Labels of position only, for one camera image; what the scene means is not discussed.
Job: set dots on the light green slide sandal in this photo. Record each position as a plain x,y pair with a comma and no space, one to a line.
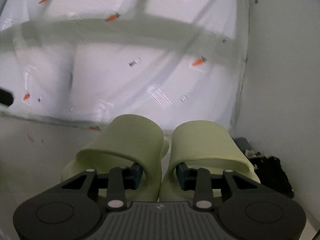
126,140

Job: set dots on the dark grey slide sandal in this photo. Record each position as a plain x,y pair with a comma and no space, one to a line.
242,144

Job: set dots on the black fur-lined shoe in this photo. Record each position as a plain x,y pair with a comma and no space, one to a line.
270,172

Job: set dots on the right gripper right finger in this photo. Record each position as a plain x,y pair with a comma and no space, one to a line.
244,208

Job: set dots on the black sneaker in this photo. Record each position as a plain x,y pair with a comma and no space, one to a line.
6,97

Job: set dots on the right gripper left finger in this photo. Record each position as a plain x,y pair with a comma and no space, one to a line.
74,208

